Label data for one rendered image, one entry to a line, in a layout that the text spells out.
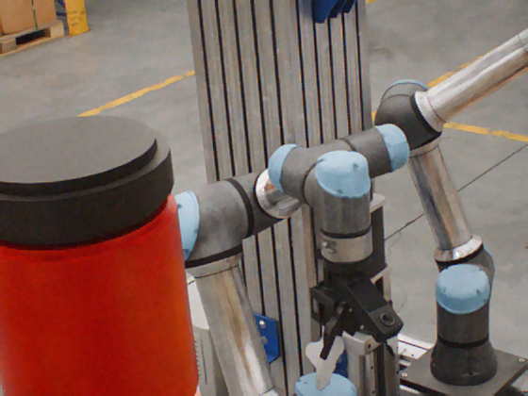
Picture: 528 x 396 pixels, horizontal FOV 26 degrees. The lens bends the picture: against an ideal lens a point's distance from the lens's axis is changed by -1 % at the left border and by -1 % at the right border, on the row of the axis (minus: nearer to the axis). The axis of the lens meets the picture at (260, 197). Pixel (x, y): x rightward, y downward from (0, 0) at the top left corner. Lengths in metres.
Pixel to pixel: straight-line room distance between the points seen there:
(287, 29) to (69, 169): 1.82
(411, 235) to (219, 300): 3.68
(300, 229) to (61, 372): 1.95
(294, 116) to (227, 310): 0.38
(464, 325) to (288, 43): 0.78
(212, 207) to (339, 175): 0.47
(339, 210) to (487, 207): 4.35
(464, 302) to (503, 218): 3.37
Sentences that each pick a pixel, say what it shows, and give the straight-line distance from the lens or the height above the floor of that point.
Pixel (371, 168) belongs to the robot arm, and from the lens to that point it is 1.75.
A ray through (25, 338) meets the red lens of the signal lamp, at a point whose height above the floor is 2.30.
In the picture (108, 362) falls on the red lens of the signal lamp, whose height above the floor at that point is 2.30.
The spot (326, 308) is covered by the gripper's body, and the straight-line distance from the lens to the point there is 1.72.
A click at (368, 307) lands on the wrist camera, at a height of 1.63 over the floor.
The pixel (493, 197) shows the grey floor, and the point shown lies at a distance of 6.07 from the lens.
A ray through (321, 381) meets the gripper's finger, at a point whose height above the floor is 1.51.
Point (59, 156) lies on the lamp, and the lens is 0.26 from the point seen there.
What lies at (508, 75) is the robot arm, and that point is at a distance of 2.30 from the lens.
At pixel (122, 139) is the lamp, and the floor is 2.34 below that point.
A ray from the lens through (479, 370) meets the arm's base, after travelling 2.55.
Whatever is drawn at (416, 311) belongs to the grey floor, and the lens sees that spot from 4.98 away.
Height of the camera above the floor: 2.43
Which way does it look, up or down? 23 degrees down
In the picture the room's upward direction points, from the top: 5 degrees counter-clockwise
